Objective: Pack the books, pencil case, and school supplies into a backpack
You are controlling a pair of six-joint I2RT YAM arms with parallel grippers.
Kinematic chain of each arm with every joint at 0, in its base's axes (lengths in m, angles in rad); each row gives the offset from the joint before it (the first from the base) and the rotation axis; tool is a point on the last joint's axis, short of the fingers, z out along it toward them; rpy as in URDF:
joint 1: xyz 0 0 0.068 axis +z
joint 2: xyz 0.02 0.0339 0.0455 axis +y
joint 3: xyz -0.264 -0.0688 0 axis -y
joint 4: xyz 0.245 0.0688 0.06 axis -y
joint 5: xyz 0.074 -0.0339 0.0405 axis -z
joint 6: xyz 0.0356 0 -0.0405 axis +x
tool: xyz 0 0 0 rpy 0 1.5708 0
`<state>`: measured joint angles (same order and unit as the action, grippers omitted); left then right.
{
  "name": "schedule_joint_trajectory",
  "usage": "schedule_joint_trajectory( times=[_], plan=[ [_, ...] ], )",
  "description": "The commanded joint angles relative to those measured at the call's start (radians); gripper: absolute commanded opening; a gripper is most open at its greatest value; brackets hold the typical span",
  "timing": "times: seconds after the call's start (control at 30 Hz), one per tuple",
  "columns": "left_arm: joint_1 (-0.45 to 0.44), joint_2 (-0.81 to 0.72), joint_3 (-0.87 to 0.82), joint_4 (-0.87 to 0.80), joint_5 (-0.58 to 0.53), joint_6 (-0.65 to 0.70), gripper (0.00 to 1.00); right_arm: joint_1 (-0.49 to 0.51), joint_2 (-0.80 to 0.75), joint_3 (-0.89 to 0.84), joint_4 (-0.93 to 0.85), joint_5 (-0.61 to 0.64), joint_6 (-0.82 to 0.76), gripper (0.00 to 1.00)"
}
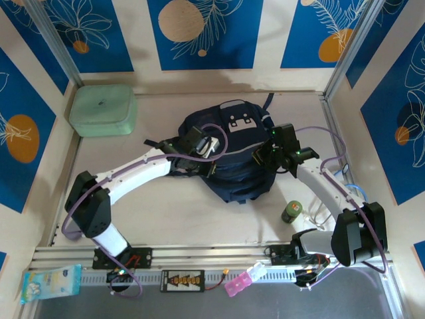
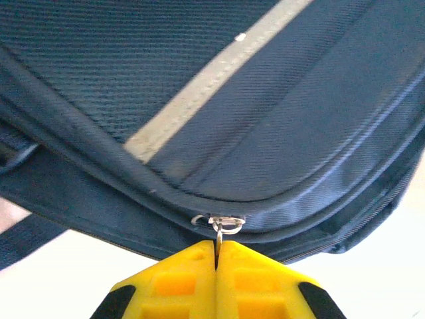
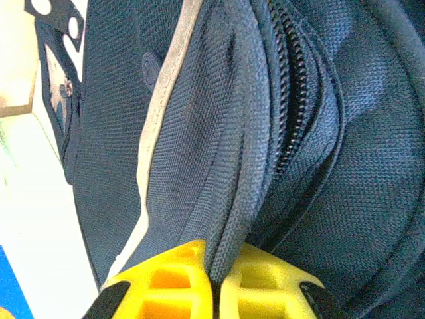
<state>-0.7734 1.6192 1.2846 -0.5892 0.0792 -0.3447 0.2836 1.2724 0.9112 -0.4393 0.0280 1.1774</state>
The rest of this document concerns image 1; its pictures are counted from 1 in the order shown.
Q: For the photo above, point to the navy blue backpack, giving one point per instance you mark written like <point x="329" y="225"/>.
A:
<point x="239" y="179"/>

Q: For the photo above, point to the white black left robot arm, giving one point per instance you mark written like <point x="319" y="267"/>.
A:
<point x="139" y="169"/>

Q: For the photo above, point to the mint green zippered case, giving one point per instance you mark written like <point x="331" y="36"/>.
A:
<point x="103" y="109"/>

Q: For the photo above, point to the lavender glasses case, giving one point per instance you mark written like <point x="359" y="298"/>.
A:
<point x="71" y="235"/>

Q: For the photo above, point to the dark jar with green lid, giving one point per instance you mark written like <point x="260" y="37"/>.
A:
<point x="291" y="211"/>

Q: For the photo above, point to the black charger board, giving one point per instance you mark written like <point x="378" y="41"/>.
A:
<point x="182" y="280"/>

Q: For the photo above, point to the pink plastic pill box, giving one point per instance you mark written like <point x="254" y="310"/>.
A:
<point x="237" y="285"/>

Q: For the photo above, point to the small black electronics board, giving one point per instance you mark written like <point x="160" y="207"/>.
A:
<point x="114" y="277"/>
<point x="302" y="279"/>

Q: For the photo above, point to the blue wet wipes packet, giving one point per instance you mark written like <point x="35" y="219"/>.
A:
<point x="50" y="282"/>

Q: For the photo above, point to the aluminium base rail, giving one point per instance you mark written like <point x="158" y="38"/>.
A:
<point x="206" y="254"/>

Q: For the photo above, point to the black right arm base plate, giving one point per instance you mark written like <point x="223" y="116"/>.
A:
<point x="279" y="254"/>

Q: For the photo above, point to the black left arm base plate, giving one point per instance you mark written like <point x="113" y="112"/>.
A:
<point x="142" y="257"/>

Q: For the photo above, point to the blue floral wall panel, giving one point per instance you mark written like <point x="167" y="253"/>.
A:
<point x="232" y="50"/>
<point x="10" y="99"/>
<point x="299" y="33"/>
<point x="109" y="50"/>
<point x="382" y="133"/>

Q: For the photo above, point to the aluminium corner post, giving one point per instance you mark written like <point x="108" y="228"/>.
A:
<point x="56" y="43"/>
<point x="356" y="43"/>

